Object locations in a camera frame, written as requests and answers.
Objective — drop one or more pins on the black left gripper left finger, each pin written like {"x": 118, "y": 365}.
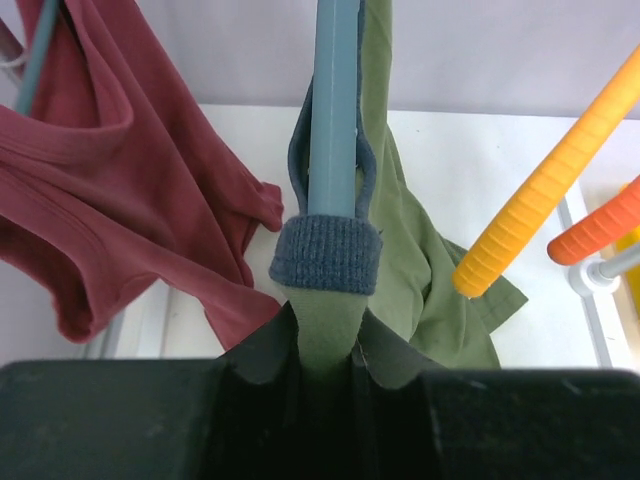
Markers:
{"x": 223, "y": 418}

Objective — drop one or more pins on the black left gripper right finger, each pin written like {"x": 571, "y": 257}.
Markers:
{"x": 416, "y": 419}

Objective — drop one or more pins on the green tank top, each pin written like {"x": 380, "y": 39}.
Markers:
{"x": 388, "y": 259}

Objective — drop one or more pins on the slate blue hanger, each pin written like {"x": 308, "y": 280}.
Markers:
{"x": 333, "y": 118}

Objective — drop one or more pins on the yellow hanger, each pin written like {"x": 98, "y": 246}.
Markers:
{"x": 529, "y": 207}

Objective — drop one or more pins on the red tank top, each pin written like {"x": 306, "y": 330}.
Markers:
{"x": 116, "y": 179}

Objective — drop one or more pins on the orange hanger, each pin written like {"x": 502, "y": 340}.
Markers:
{"x": 603, "y": 226}

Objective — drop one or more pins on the teal hanger under red top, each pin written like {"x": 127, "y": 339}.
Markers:
{"x": 37, "y": 56}

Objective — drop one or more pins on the yellow plastic bin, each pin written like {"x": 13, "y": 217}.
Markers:
{"x": 629, "y": 244}

